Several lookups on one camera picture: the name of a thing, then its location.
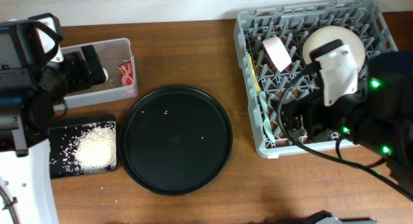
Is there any mint green spatula utensil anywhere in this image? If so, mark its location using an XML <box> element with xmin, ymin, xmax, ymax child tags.
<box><xmin>258</xmin><ymin>91</ymin><xmax>275</xmax><ymax>143</ymax></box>

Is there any pink bowl with rice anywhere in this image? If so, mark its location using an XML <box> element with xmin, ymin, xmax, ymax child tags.
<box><xmin>263</xmin><ymin>37</ymin><xmax>292</xmax><ymax>72</ymax></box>

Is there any grey dishwasher rack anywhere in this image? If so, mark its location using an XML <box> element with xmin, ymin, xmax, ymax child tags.
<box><xmin>234</xmin><ymin>0</ymin><xmax>398</xmax><ymax>159</ymax></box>

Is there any pile of rice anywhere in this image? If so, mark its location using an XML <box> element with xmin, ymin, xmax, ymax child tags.
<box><xmin>50</xmin><ymin>121</ymin><xmax>117</xmax><ymax>175</ymax></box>

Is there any black rectangular tray bin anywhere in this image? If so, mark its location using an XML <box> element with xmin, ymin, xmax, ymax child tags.
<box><xmin>48</xmin><ymin>113</ymin><xmax>117</xmax><ymax>179</ymax></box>

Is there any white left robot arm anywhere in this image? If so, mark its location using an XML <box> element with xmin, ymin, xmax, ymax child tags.
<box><xmin>1</xmin><ymin>13</ymin><xmax>108</xmax><ymax>223</ymax></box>

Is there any red snack wrapper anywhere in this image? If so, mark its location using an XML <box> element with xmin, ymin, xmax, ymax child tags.
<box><xmin>118</xmin><ymin>61</ymin><xmax>134</xmax><ymax>87</ymax></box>

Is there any round black tray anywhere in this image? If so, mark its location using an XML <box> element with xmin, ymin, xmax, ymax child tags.
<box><xmin>117</xmin><ymin>85</ymin><xmax>233</xmax><ymax>196</ymax></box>

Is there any yellow spatula utensil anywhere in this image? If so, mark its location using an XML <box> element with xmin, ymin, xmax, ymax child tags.
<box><xmin>248</xmin><ymin>55</ymin><xmax>261</xmax><ymax>95</ymax></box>

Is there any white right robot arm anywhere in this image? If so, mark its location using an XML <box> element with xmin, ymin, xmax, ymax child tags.
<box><xmin>271</xmin><ymin>39</ymin><xmax>412</xmax><ymax>199</ymax></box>

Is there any white tissue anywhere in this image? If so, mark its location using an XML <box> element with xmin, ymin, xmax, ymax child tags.
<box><xmin>102</xmin><ymin>68</ymin><xmax>108</xmax><ymax>81</ymax></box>

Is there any beige bowl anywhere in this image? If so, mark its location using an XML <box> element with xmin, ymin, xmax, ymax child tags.
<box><xmin>302</xmin><ymin>26</ymin><xmax>366</xmax><ymax>72</ymax></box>

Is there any clear plastic bin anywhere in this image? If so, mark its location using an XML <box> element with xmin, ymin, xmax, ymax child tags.
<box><xmin>65</xmin><ymin>38</ymin><xmax>138</xmax><ymax>108</ymax></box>

